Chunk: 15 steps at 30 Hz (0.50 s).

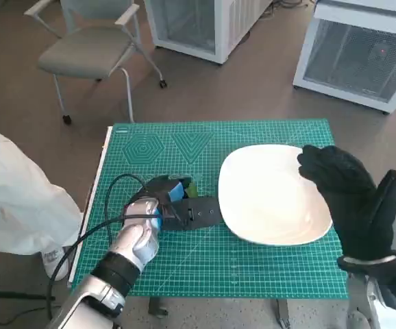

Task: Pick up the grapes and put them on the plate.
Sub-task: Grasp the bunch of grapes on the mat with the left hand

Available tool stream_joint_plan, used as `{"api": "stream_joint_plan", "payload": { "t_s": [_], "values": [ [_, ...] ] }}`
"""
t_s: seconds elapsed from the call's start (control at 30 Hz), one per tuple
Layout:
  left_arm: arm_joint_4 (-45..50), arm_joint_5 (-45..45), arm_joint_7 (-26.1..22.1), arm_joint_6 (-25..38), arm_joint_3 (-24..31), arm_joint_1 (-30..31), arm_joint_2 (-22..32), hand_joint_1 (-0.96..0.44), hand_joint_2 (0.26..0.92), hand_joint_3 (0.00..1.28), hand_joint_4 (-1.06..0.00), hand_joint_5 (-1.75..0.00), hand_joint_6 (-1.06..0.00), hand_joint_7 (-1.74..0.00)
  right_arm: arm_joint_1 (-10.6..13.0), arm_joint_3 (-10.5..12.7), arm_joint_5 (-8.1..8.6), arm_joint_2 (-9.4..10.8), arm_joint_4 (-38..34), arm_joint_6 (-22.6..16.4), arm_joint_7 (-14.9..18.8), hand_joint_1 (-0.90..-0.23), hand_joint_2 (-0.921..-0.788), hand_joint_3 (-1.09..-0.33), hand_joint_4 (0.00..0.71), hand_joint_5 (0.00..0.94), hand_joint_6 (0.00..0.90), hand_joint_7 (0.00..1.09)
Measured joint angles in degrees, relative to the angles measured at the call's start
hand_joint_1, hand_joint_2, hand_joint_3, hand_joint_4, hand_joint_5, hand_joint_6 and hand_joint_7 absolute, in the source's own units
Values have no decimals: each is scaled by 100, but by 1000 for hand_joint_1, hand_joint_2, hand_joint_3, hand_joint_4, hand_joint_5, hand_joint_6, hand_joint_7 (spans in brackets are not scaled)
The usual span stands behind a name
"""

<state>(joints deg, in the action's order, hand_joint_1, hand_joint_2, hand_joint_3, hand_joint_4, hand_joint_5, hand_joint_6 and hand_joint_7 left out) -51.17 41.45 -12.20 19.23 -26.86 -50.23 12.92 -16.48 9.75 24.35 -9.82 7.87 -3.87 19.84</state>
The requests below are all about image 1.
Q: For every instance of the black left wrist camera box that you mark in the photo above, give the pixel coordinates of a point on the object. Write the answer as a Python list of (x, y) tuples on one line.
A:
[(198, 212)]

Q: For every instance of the metal table clamp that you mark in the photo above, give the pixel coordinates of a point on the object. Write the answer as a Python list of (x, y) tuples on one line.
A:
[(283, 313), (157, 306)]

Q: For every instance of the green cutting mat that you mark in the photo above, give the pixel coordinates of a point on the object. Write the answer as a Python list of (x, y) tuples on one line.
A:
[(218, 267)]

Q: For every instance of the white plate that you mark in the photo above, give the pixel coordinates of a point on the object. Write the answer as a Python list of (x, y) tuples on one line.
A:
[(273, 195)]

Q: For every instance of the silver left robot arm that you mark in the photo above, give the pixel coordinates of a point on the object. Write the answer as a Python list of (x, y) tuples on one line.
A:
[(136, 240)]

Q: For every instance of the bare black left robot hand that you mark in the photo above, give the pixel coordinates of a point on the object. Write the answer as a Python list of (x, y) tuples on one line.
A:
[(160, 186)]

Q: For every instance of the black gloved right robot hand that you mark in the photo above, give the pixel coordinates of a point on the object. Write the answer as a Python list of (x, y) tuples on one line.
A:
[(348, 192)]

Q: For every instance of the white display freezer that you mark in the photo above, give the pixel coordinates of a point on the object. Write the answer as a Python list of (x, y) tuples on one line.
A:
[(198, 24), (352, 58)]

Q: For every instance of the gray chair white frame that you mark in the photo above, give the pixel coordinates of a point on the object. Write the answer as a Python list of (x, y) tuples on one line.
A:
[(85, 48)]

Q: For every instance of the person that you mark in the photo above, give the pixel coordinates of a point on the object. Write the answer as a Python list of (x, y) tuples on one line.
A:
[(16, 192)]

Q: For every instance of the black floor stand leg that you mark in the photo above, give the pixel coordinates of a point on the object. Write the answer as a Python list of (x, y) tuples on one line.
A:
[(13, 295)]

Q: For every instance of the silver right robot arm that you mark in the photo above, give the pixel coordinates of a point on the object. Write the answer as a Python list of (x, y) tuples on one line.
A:
[(390, 284)]

